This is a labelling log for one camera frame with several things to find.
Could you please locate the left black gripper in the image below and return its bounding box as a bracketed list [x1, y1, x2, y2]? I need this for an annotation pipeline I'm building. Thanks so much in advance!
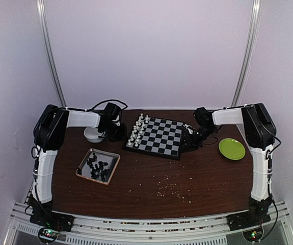
[103, 122, 128, 142]

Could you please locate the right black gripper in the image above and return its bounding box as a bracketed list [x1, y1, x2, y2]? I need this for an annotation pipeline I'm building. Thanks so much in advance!
[178, 125, 216, 153]

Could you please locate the black and grey chessboard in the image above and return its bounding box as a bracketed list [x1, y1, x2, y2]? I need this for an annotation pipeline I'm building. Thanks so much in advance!
[123, 113, 183, 160]

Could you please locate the wooden tray with mirror base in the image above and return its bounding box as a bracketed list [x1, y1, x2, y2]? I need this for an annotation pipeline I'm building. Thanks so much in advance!
[75, 148, 121, 185]

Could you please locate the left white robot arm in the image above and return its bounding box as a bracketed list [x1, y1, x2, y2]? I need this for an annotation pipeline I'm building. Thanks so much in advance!
[32, 102, 126, 204]

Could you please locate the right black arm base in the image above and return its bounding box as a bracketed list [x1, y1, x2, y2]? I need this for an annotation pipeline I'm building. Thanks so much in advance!
[227, 211, 271, 243]

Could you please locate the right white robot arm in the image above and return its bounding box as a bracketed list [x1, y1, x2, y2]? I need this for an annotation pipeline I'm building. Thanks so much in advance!
[183, 103, 281, 203]

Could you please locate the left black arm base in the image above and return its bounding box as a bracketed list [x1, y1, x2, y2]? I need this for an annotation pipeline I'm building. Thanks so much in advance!
[30, 212, 74, 244]

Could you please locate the pile of black chess pieces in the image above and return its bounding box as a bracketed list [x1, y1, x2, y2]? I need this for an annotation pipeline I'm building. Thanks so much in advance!
[76, 152, 110, 182]

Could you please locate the white bowl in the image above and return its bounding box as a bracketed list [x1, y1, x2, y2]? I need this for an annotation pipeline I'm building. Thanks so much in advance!
[84, 127, 106, 143]

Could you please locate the green plate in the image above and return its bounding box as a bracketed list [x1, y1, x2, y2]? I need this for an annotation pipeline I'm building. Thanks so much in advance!
[219, 138, 246, 161]

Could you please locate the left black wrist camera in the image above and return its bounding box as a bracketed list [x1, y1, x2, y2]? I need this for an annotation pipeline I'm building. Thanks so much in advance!
[103, 102, 121, 120]

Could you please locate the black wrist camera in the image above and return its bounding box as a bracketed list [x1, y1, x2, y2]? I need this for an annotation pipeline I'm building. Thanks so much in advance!
[103, 102, 121, 120]
[193, 107, 209, 125]

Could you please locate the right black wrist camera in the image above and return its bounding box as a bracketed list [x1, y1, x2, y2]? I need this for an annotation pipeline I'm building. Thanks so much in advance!
[193, 107, 209, 125]

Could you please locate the aluminium front rail frame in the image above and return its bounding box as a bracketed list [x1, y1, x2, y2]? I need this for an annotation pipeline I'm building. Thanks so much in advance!
[3, 200, 293, 245]

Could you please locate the right aluminium frame post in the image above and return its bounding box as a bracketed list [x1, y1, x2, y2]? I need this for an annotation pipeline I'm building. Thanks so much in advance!
[231, 0, 262, 107]

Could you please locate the aluminium frame post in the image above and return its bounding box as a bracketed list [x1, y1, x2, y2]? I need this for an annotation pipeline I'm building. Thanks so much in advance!
[36, 0, 67, 107]
[231, 0, 262, 107]

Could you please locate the left aluminium frame post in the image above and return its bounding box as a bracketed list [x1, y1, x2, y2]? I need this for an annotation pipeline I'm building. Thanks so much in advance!
[36, 0, 67, 107]

